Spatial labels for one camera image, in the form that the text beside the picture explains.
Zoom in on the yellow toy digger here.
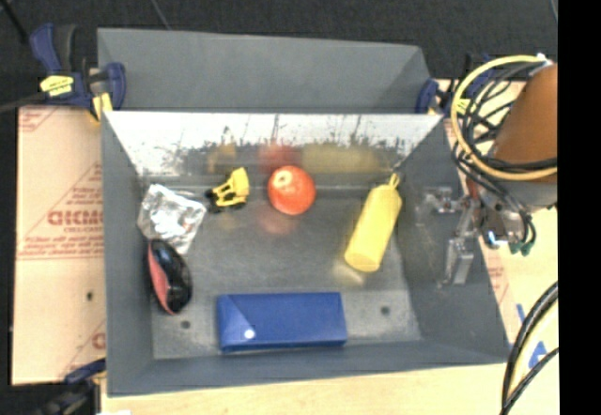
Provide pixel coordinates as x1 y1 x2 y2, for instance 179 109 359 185
204 166 252 214

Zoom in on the blue flat box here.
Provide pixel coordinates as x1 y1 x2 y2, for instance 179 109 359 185
215 291 349 354

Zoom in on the crumpled silver foil packet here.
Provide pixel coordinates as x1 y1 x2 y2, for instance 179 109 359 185
136 183 208 256

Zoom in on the grey metal bin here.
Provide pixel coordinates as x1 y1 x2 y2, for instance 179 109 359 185
96 27 512 396

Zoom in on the black and red computer mouse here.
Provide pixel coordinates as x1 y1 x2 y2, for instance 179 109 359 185
146 238 194 316

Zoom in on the yellow squeeze bottle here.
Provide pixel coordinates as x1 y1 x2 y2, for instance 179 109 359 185
343 173 404 274

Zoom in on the brown cardboard board, red print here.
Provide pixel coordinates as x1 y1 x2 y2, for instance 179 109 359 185
9 79 527 386

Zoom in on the red apple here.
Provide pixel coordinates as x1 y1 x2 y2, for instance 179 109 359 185
266 164 317 217

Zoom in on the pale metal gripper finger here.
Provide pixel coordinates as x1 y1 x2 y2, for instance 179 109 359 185
419 186 466 217
439 211 476 288

